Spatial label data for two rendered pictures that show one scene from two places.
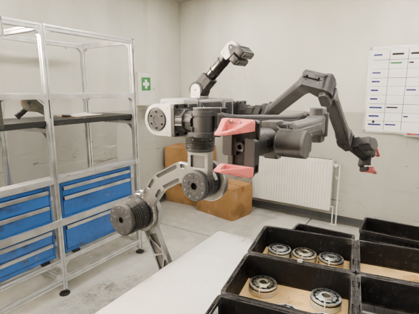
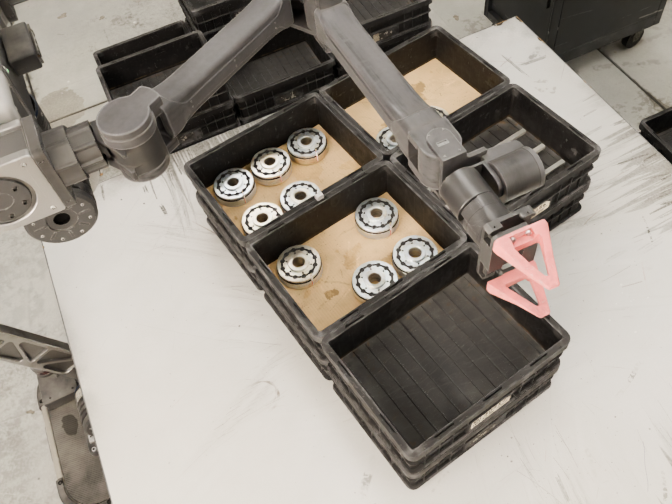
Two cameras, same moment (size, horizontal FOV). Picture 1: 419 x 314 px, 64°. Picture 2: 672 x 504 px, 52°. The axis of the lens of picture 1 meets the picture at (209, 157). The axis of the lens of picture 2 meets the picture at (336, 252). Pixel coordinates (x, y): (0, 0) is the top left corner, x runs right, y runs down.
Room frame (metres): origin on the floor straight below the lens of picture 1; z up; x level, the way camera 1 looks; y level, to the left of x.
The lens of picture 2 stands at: (0.50, 0.42, 2.16)
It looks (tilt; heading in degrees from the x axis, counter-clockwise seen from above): 56 degrees down; 310
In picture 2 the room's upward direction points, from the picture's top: 10 degrees counter-clockwise
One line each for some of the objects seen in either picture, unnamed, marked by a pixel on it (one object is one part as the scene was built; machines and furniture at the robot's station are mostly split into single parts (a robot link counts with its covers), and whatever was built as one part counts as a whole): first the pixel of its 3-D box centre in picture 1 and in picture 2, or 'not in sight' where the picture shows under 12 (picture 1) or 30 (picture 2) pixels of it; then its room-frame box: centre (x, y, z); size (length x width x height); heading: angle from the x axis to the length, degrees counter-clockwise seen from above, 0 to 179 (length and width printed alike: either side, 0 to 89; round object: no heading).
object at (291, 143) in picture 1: (284, 142); (481, 169); (0.72, -0.16, 1.45); 0.12 x 0.11 x 0.09; 147
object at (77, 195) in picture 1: (101, 205); not in sight; (2.73, 0.92, 0.60); 0.72 x 0.03 x 0.56; 147
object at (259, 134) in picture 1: (248, 144); (493, 229); (0.66, -0.08, 1.45); 0.07 x 0.07 x 0.10; 57
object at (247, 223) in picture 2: not in sight; (262, 219); (1.28, -0.26, 0.86); 0.10 x 0.10 x 0.01
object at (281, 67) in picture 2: not in sight; (278, 90); (1.93, -1.09, 0.31); 0.40 x 0.30 x 0.34; 57
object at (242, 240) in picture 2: (303, 247); (282, 164); (1.30, -0.39, 0.92); 0.40 x 0.30 x 0.02; 67
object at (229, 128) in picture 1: (231, 139); (528, 263); (0.60, -0.04, 1.47); 0.09 x 0.07 x 0.07; 147
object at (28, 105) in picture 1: (34, 107); not in sight; (2.54, 1.30, 1.44); 0.25 x 0.16 x 0.18; 147
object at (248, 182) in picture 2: (279, 248); (233, 183); (1.41, -0.32, 0.86); 0.10 x 0.10 x 0.01
